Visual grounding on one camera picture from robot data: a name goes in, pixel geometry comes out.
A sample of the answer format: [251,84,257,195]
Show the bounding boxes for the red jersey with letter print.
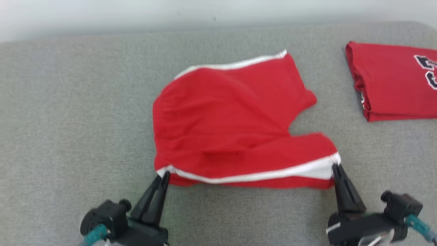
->
[345,41,437,123]

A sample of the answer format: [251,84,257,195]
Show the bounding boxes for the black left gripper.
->
[112,171,171,246]

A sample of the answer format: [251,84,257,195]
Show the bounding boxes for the grey fabric sofa seat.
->
[0,21,437,246]

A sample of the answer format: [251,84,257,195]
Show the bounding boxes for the red shorts with white stripes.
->
[152,49,342,190]

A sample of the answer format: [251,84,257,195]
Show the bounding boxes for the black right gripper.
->
[326,164,409,246]

